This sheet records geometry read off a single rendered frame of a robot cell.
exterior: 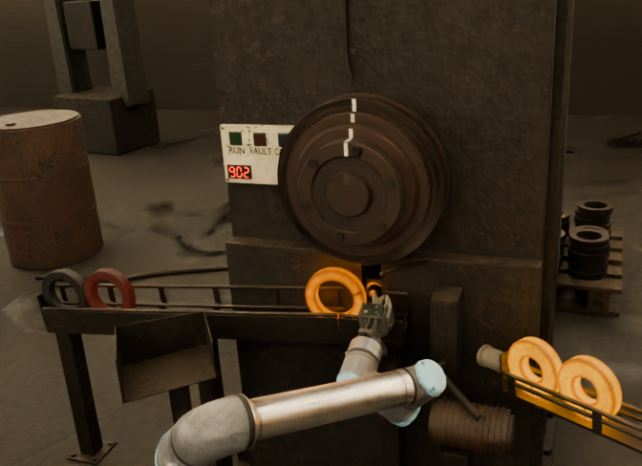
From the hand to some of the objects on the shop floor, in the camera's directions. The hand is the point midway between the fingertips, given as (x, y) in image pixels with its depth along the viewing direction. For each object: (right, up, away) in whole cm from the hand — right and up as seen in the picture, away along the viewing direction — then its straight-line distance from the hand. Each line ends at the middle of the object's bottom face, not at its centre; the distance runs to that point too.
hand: (384, 300), depth 210 cm
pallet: (+83, -3, +192) cm, 209 cm away
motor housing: (+25, -77, +3) cm, 81 cm away
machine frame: (+13, -56, +64) cm, 86 cm away
